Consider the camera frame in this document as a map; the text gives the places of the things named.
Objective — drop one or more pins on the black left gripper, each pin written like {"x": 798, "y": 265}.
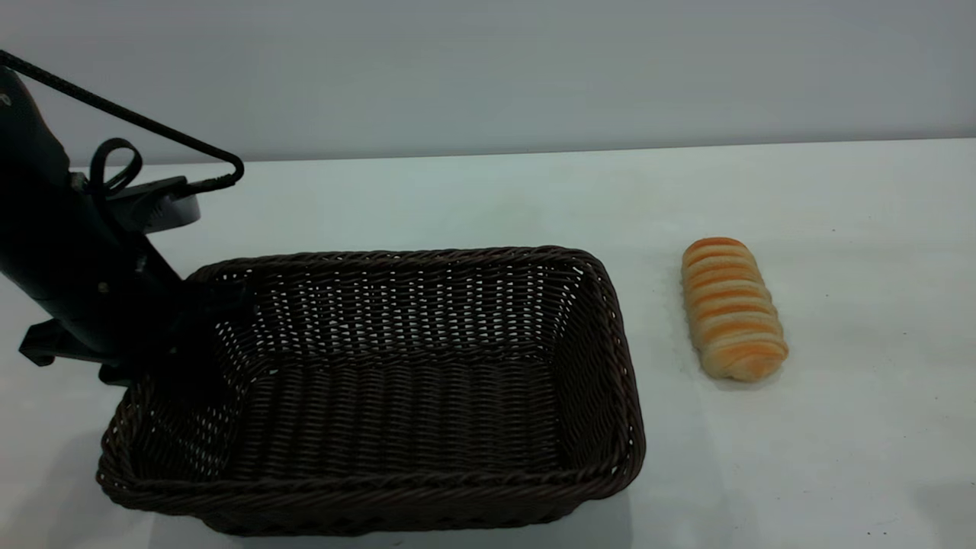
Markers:
{"x": 84, "y": 282}

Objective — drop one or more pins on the dark brown wicker basket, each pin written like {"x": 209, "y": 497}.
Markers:
{"x": 381, "y": 427}

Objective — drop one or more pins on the striped orange bread roll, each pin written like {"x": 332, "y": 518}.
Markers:
{"x": 732, "y": 313}

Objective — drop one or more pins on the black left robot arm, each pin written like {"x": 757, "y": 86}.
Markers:
{"x": 23, "y": 130}

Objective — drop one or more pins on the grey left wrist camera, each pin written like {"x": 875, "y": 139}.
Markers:
{"x": 164, "y": 206}

